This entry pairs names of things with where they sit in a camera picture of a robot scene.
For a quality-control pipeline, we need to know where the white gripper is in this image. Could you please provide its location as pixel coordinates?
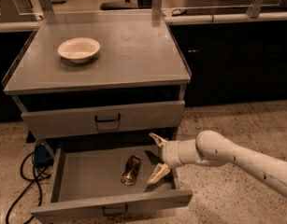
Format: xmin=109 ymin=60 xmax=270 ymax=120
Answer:
xmin=148 ymin=133 xmax=183 ymax=185

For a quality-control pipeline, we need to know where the orange soda can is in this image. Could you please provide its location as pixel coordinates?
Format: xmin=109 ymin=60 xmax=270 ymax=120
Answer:
xmin=121 ymin=156 xmax=141 ymax=186

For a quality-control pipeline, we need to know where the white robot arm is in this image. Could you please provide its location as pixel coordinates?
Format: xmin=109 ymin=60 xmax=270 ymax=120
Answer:
xmin=148 ymin=131 xmax=287 ymax=198

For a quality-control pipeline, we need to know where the grey drawer cabinet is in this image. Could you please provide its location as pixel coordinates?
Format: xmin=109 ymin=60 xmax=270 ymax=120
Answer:
xmin=1 ymin=9 xmax=193 ymax=147

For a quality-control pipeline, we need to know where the open lower grey drawer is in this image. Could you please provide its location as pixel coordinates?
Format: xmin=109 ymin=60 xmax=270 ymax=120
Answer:
xmin=32 ymin=142 xmax=193 ymax=223

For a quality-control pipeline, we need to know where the closed upper grey drawer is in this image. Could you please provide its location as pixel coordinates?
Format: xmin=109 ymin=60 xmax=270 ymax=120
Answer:
xmin=22 ymin=100 xmax=185 ymax=139

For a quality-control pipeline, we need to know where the dark low cabinet right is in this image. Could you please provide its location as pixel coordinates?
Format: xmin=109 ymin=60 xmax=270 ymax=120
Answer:
xmin=170 ymin=21 xmax=287 ymax=106

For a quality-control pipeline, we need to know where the blue power box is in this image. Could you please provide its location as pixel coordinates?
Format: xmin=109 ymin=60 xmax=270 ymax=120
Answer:
xmin=32 ymin=145 xmax=53 ymax=168

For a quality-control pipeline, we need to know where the white bowl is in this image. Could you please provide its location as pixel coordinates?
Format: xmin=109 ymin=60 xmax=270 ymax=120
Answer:
xmin=58 ymin=37 xmax=100 ymax=63

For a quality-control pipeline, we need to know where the black upper drawer handle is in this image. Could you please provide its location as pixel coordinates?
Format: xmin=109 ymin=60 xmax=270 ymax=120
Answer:
xmin=94 ymin=113 xmax=121 ymax=123

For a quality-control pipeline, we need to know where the black drawer handle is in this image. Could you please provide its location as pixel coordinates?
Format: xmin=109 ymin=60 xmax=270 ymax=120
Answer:
xmin=94 ymin=113 xmax=121 ymax=123
xmin=102 ymin=204 xmax=128 ymax=217

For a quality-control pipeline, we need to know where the black lower drawer handle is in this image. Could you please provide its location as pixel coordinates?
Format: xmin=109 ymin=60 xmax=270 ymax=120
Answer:
xmin=102 ymin=204 xmax=128 ymax=217

